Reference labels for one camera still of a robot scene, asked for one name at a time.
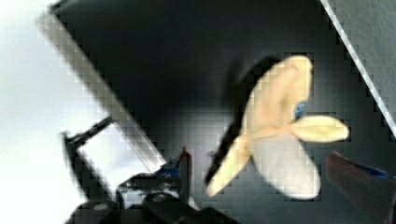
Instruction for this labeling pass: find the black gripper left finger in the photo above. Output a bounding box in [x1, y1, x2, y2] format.
[65, 149, 239, 224]

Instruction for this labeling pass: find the yellow plush peeled banana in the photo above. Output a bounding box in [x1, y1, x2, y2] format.
[206, 56, 349, 200]

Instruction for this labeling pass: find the black toaster oven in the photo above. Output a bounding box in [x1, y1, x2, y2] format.
[38, 0, 395, 224]

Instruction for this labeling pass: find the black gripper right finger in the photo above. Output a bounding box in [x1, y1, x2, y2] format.
[326, 152, 395, 224]

